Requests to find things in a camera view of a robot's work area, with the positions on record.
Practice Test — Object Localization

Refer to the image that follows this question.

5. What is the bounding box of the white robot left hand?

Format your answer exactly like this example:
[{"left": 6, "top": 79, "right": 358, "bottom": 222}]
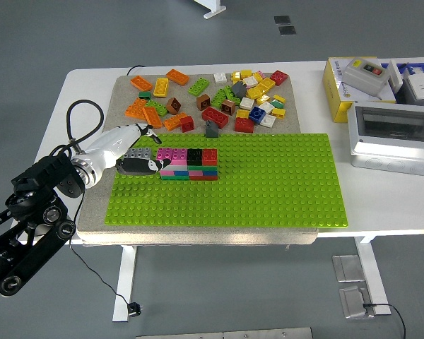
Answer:
[{"left": 77, "top": 122, "right": 173, "bottom": 177}]

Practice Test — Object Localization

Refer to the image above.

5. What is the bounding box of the grey 2x4 brick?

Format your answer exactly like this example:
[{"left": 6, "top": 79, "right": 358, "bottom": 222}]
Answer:
[{"left": 123, "top": 147, "right": 153, "bottom": 160}]

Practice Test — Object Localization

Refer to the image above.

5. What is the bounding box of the pink 2x2 brick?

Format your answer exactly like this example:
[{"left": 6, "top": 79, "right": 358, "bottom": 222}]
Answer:
[
  {"left": 171, "top": 148, "right": 189, "bottom": 166},
  {"left": 156, "top": 147, "right": 174, "bottom": 164}
]

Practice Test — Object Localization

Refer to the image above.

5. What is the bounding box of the green studded baseplate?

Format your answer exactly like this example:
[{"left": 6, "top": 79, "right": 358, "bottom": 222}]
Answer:
[{"left": 104, "top": 133, "right": 349, "bottom": 229}]

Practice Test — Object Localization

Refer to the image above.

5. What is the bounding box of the glossy orange 2x4 brick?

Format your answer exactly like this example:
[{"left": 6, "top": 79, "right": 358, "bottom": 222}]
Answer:
[{"left": 142, "top": 106, "right": 163, "bottom": 129}]

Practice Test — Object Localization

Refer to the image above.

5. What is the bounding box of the green 2x4 brick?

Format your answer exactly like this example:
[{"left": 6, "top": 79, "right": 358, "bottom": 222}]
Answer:
[
  {"left": 144, "top": 99, "right": 169, "bottom": 117},
  {"left": 223, "top": 85, "right": 242, "bottom": 106},
  {"left": 210, "top": 88, "right": 228, "bottom": 109},
  {"left": 187, "top": 77, "right": 211, "bottom": 97}
]

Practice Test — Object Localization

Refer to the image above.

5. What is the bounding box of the red 2x2 brick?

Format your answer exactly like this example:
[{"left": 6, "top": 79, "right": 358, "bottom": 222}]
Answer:
[
  {"left": 201, "top": 148, "right": 218, "bottom": 167},
  {"left": 179, "top": 115, "right": 195, "bottom": 133},
  {"left": 269, "top": 69, "right": 290, "bottom": 87}
]

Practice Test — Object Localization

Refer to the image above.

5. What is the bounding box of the black 2x2 brick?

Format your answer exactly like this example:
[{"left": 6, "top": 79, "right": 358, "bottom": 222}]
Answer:
[{"left": 186, "top": 148, "right": 204, "bottom": 167}]

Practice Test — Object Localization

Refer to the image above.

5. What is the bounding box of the dark grey slope brick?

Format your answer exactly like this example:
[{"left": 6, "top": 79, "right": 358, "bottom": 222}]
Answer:
[
  {"left": 231, "top": 81, "right": 247, "bottom": 99},
  {"left": 204, "top": 120, "right": 220, "bottom": 139}
]

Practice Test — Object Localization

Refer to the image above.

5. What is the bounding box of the red 2x4 brick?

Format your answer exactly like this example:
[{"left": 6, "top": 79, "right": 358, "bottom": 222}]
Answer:
[
  {"left": 234, "top": 117, "right": 255, "bottom": 134},
  {"left": 201, "top": 106, "right": 230, "bottom": 129}
]

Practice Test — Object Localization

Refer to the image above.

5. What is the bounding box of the grey-brown mat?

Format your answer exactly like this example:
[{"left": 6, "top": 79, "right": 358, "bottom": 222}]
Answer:
[{"left": 76, "top": 73, "right": 319, "bottom": 246}]

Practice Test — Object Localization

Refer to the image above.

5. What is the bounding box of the white table leg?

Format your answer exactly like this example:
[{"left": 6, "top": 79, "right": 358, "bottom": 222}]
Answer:
[
  {"left": 353, "top": 235, "right": 392, "bottom": 316},
  {"left": 112, "top": 245, "right": 138, "bottom": 323}
]

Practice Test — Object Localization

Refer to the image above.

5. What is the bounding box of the blue 2x2 brick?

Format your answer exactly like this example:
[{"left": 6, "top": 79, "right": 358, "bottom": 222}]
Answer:
[{"left": 249, "top": 106, "right": 266, "bottom": 124}]

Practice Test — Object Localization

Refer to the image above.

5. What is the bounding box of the white furniture foot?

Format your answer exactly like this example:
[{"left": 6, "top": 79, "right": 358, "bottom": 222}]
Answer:
[{"left": 194, "top": 0, "right": 228, "bottom": 20}]

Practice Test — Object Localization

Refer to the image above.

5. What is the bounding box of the long grey metal plate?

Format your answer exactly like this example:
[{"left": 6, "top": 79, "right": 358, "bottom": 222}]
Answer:
[{"left": 135, "top": 326, "right": 314, "bottom": 339}]

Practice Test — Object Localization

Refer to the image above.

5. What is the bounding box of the yellow and white cardboard box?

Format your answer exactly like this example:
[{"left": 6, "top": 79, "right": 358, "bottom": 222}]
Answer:
[{"left": 322, "top": 56, "right": 397, "bottom": 124}]

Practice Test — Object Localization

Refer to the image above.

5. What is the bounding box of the grey metal floor plate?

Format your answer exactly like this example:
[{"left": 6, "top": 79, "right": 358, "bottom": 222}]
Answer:
[
  {"left": 338, "top": 285, "right": 377, "bottom": 321},
  {"left": 331, "top": 254, "right": 366, "bottom": 283}
]

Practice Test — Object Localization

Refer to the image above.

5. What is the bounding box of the white plastic panel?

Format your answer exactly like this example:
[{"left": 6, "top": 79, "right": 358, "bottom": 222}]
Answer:
[{"left": 388, "top": 59, "right": 413, "bottom": 94}]

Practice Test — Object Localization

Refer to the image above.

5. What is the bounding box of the black cord with plug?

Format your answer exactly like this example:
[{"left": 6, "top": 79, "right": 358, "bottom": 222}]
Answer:
[{"left": 69, "top": 186, "right": 145, "bottom": 318}]

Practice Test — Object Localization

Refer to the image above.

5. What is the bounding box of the grey push-button switch box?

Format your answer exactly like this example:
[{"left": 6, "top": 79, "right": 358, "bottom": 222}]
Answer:
[{"left": 341, "top": 56, "right": 391, "bottom": 97}]

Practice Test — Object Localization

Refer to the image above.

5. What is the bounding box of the white electrical enclosure box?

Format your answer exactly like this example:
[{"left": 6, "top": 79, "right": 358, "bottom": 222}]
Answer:
[{"left": 346, "top": 101, "right": 424, "bottom": 177}]

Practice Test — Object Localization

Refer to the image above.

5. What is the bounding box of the white wall socket box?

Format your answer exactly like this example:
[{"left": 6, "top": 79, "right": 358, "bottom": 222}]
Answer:
[{"left": 401, "top": 72, "right": 424, "bottom": 107}]

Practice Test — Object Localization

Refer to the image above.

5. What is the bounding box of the black floor cable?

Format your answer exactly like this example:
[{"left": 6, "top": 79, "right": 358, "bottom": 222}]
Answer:
[{"left": 362, "top": 302, "right": 407, "bottom": 339}]

